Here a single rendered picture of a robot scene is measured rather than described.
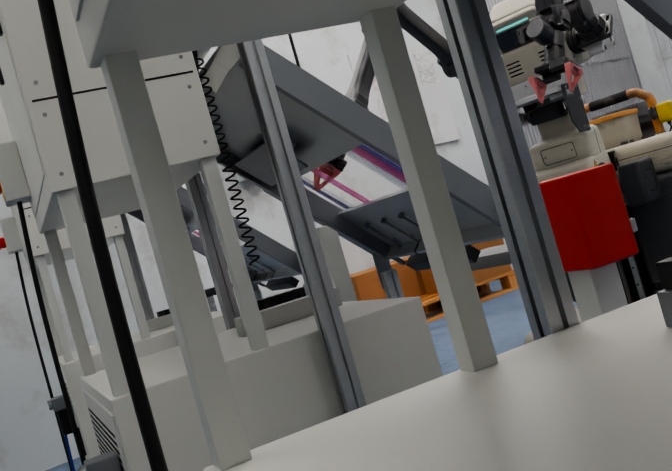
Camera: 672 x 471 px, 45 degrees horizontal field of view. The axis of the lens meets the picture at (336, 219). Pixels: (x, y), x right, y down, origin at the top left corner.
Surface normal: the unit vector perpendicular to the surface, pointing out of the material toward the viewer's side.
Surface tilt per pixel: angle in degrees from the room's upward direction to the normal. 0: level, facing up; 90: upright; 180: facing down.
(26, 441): 90
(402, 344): 90
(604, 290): 90
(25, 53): 90
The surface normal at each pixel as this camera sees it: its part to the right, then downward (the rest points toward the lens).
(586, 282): -0.89, 0.25
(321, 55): 0.56, -0.18
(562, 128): -0.63, 0.31
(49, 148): 0.37, -0.12
